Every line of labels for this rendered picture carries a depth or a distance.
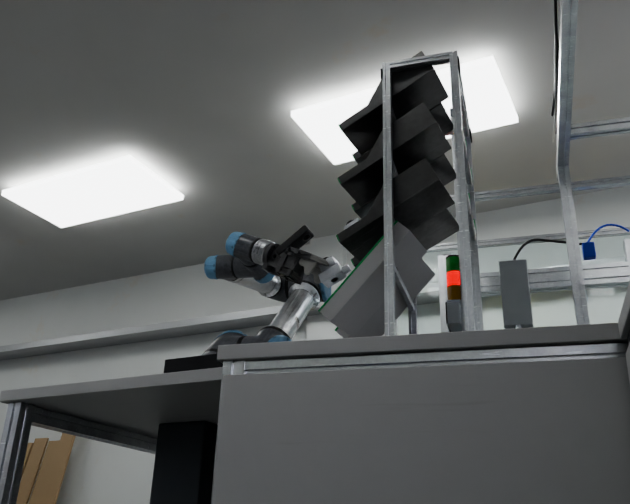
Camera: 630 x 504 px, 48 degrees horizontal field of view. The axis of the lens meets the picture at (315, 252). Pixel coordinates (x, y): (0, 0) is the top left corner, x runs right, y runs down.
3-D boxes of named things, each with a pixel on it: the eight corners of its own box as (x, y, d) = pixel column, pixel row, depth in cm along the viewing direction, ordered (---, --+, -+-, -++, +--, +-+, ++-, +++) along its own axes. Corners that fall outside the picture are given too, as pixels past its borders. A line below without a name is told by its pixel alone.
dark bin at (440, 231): (353, 266, 185) (343, 245, 189) (372, 283, 196) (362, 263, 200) (447, 208, 179) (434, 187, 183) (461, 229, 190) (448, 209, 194)
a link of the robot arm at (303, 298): (240, 382, 220) (300, 292, 265) (284, 383, 214) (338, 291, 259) (230, 349, 215) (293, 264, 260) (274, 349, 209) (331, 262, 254)
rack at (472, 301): (379, 365, 150) (377, 60, 183) (408, 403, 182) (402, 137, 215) (481, 361, 144) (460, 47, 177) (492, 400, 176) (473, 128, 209)
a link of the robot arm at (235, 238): (245, 240, 220) (233, 224, 214) (272, 249, 214) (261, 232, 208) (231, 261, 217) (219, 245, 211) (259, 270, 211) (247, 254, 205)
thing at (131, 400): (-2, 401, 182) (0, 390, 183) (202, 454, 255) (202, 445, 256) (229, 379, 152) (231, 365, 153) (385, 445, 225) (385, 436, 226)
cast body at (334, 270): (321, 283, 193) (312, 262, 196) (328, 288, 196) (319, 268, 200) (347, 267, 191) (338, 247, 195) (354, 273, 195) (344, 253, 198)
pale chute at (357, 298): (329, 321, 164) (317, 310, 167) (352, 337, 175) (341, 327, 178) (409, 229, 164) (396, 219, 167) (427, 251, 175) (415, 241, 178)
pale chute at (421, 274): (345, 340, 177) (334, 330, 180) (366, 354, 188) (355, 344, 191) (419, 255, 177) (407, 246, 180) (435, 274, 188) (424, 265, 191)
